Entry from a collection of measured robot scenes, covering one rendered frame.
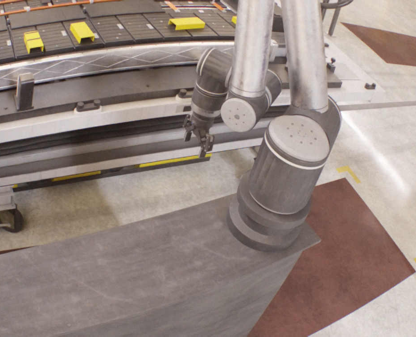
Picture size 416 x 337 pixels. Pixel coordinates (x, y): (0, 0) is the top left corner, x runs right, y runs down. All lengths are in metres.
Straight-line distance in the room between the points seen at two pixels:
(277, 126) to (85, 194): 1.65
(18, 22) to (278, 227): 1.54
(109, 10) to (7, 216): 1.15
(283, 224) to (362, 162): 2.46
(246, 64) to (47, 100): 0.90
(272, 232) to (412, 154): 3.07
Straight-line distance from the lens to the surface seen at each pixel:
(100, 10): 2.59
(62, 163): 2.56
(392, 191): 3.90
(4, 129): 2.00
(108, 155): 2.63
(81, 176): 2.97
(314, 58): 1.63
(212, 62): 1.71
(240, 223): 1.64
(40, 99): 2.09
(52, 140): 2.52
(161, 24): 2.51
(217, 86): 1.74
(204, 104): 1.78
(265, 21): 1.43
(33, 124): 2.03
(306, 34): 1.60
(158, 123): 2.71
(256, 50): 1.46
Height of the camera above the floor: 2.06
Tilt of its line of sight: 38 degrees down
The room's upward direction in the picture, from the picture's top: 17 degrees clockwise
